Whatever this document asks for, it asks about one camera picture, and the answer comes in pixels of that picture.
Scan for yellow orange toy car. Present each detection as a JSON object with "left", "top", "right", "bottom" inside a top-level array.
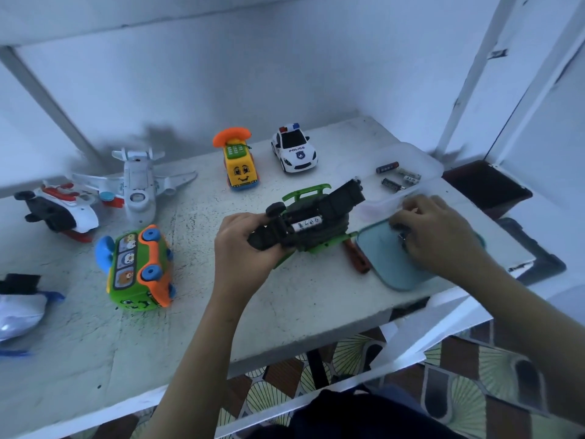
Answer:
[{"left": 212, "top": 127, "right": 261, "bottom": 191}]

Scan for person's right forearm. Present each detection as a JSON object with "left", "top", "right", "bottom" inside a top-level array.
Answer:
[{"left": 452, "top": 265, "right": 585, "bottom": 426}]

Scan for dark green toy helicopter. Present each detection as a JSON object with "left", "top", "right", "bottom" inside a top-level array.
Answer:
[{"left": 247, "top": 178, "right": 367, "bottom": 255}]

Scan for grey storage box lid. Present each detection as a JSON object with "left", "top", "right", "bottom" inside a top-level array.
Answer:
[{"left": 498, "top": 217, "right": 568, "bottom": 287}]

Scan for white toy airplane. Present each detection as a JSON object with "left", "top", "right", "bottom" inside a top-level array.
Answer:
[{"left": 73, "top": 147, "right": 199, "bottom": 226}]

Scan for person's right hand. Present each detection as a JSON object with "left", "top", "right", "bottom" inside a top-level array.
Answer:
[{"left": 388, "top": 195, "right": 490, "bottom": 287}]

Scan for red white toy vehicle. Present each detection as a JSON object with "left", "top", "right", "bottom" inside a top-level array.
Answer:
[{"left": 13, "top": 182, "right": 124, "bottom": 244}]

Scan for red screwdriver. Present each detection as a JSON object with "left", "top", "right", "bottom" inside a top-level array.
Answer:
[{"left": 342, "top": 240, "right": 373, "bottom": 275}]

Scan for black white toy car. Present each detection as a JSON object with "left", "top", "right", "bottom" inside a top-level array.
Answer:
[{"left": 271, "top": 123, "right": 319, "bottom": 176}]

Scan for clear plastic container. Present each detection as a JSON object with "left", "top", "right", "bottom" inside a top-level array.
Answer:
[{"left": 352, "top": 143, "right": 446, "bottom": 225}]

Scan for dark brown storage box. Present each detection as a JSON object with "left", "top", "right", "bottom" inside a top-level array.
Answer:
[{"left": 443, "top": 160, "right": 534, "bottom": 223}]

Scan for person's left hand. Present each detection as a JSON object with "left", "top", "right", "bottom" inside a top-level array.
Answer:
[{"left": 212, "top": 213, "right": 296, "bottom": 312}]

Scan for person's left forearm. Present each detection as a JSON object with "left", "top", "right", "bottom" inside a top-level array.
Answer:
[{"left": 141, "top": 297, "right": 257, "bottom": 439}]

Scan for person's dark trousers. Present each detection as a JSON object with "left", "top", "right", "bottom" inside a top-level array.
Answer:
[{"left": 247, "top": 388, "right": 467, "bottom": 439}]

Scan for green orange toy car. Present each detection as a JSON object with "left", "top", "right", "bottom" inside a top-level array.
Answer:
[{"left": 94, "top": 224, "right": 177, "bottom": 313}]

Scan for white blue toy vehicle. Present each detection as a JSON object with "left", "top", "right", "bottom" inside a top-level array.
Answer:
[{"left": 0, "top": 273, "right": 67, "bottom": 357}]

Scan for teal container lid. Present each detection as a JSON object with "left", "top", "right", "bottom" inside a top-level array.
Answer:
[{"left": 355, "top": 219, "right": 488, "bottom": 293}]

